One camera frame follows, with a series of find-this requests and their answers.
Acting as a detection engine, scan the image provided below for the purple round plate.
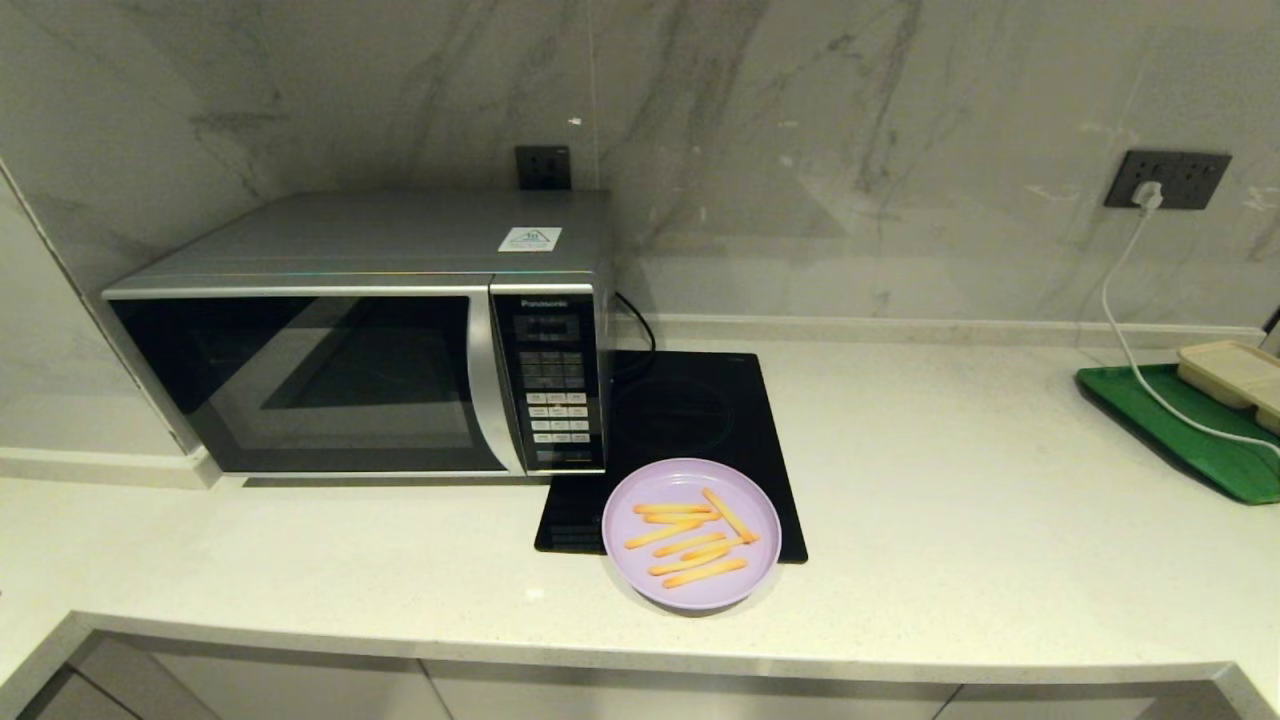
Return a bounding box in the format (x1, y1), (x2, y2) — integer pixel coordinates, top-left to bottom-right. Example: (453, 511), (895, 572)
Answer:
(601, 458), (783, 612)

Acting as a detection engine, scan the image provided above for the microwave door with dark window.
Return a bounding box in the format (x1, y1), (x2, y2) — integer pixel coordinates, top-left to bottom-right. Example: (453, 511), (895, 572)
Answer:
(103, 283), (528, 478)

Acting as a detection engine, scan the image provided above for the silver Panasonic microwave oven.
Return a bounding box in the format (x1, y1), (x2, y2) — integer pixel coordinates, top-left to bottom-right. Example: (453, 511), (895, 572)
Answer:
(100, 190), (618, 479)

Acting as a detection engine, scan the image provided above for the black induction cooktop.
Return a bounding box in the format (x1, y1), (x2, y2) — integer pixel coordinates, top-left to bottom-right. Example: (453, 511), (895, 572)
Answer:
(533, 350), (809, 565)

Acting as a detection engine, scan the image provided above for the grey glossy cabinet front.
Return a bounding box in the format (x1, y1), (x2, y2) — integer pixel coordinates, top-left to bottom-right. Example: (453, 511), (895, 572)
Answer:
(938, 682), (1233, 720)
(422, 660), (961, 720)
(60, 635), (451, 720)

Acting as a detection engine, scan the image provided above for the beige lunch box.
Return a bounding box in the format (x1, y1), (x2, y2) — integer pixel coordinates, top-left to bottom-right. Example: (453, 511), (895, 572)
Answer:
(1176, 340), (1280, 436)

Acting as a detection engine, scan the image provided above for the green plastic tray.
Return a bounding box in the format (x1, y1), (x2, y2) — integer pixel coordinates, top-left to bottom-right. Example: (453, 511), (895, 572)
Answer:
(1075, 362), (1280, 505)

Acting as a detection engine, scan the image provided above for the black cable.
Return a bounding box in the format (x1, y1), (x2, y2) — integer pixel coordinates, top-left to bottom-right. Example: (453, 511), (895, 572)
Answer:
(612, 290), (657, 379)

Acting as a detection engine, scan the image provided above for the small dark wall socket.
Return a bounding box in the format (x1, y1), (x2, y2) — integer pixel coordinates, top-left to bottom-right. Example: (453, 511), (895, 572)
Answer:
(515, 146), (573, 191)

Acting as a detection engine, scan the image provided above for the white power cable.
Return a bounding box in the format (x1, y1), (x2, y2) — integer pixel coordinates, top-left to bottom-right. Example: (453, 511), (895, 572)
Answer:
(1101, 205), (1280, 451)

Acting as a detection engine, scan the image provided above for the wide dark wall socket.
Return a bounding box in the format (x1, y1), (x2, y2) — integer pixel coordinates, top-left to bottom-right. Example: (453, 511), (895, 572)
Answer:
(1104, 149), (1233, 211)

